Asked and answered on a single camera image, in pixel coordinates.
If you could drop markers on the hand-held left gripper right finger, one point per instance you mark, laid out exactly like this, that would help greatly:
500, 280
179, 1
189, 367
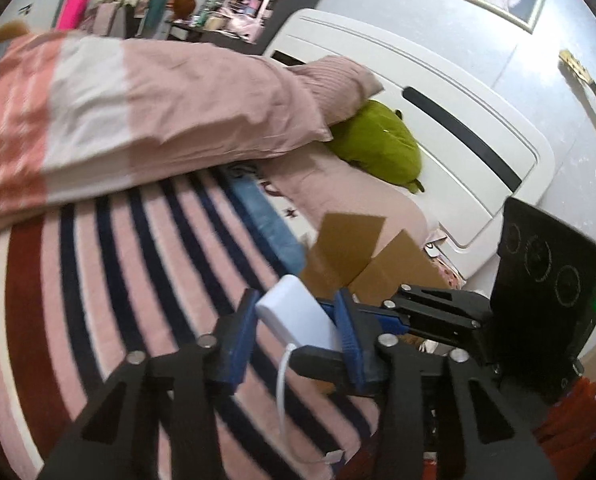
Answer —
350, 345

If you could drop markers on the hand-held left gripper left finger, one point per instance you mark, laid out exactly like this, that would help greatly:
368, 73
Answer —
235, 340

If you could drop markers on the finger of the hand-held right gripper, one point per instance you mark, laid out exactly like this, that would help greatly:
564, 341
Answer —
318, 362
437, 310

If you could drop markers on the white power bank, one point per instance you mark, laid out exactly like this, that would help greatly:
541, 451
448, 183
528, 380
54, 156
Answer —
298, 310

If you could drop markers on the brown cardboard box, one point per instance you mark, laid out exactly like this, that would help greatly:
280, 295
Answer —
348, 250

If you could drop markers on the pink printed cloth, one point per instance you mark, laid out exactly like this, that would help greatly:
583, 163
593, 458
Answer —
442, 262

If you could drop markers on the red cloth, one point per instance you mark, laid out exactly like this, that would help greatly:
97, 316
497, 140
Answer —
582, 425

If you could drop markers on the green plush toy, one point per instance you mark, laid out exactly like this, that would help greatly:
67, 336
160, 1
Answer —
377, 145

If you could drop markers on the white bed headboard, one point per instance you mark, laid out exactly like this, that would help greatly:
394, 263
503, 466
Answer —
452, 125

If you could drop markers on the guitar neck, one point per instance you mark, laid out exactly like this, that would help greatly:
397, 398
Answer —
595, 92

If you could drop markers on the pink striped pillow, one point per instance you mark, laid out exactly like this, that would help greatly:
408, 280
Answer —
333, 85

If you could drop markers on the pink grey striped duvet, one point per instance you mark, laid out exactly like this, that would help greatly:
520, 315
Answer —
153, 105

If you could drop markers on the brown round ball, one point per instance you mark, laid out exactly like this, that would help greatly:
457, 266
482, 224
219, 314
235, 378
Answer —
183, 5

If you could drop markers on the pink gift bag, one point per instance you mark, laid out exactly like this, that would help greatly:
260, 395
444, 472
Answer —
73, 10

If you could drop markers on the brown teddy bear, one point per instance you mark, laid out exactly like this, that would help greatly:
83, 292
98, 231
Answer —
8, 30

